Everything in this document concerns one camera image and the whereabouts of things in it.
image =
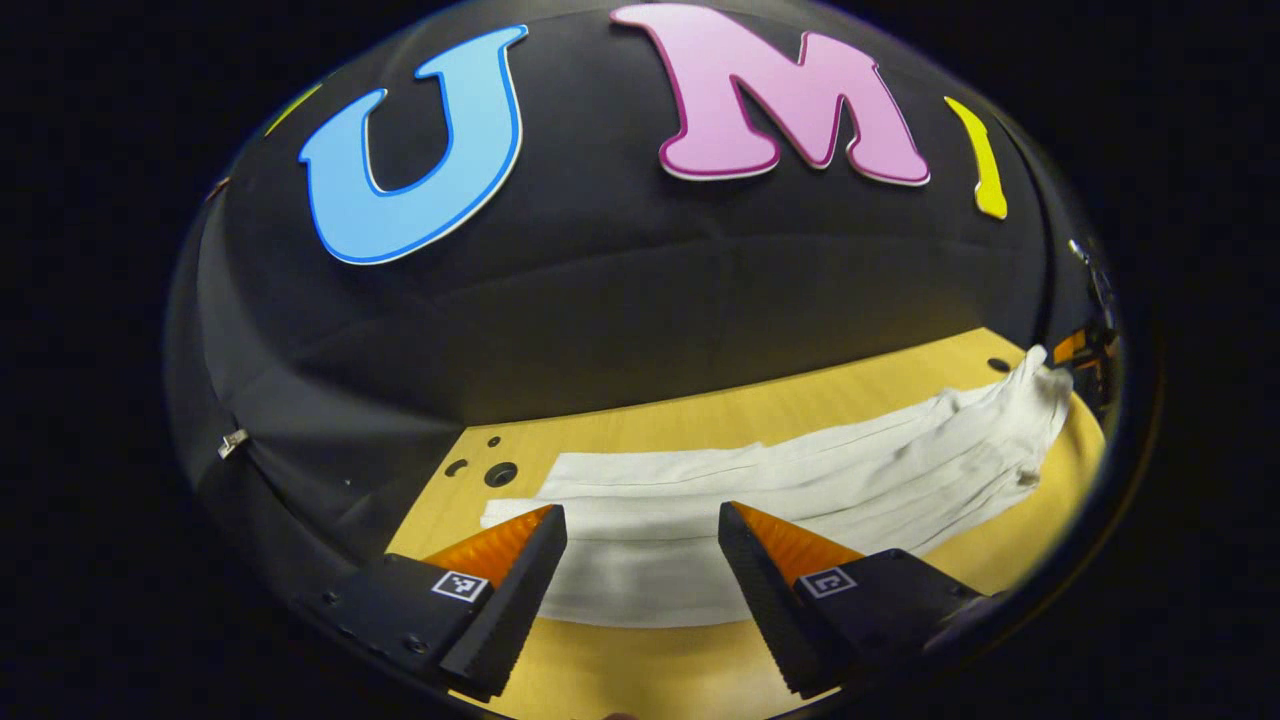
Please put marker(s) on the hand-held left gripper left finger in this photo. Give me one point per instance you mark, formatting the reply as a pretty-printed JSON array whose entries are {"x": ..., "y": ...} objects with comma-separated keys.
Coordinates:
[{"x": 520, "y": 600}]

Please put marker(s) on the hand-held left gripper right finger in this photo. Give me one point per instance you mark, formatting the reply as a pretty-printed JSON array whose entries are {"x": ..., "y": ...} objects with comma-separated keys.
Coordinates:
[{"x": 765, "y": 600}]

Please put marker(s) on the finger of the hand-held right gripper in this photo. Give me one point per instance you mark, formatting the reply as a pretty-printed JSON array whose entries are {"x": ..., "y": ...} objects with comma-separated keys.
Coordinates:
[{"x": 1070, "y": 348}]

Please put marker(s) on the white jeans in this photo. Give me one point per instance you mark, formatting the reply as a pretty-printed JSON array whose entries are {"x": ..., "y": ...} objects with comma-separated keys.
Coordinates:
[{"x": 700, "y": 480}]

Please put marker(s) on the white backdrop clip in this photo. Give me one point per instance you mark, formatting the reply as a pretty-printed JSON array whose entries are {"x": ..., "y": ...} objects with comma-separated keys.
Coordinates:
[{"x": 232, "y": 442}]

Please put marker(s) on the black backdrop cloth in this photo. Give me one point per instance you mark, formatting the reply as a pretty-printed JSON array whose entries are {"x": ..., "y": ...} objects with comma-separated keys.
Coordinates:
[{"x": 600, "y": 280}]

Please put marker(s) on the copper backdrop clip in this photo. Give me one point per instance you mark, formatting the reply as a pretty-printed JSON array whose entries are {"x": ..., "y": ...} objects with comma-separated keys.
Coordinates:
[{"x": 217, "y": 188}]

